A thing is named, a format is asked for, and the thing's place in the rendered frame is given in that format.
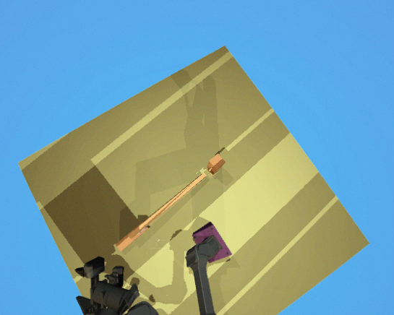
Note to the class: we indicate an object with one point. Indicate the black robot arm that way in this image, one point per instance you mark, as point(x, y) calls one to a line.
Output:
point(120, 299)

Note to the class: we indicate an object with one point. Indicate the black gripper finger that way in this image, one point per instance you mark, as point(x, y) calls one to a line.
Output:
point(80, 271)
point(84, 303)

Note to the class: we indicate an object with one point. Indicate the long brown wooden rail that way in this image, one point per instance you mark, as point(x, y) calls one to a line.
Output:
point(165, 207)

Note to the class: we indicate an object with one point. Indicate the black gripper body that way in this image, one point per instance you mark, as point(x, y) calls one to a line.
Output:
point(98, 289)

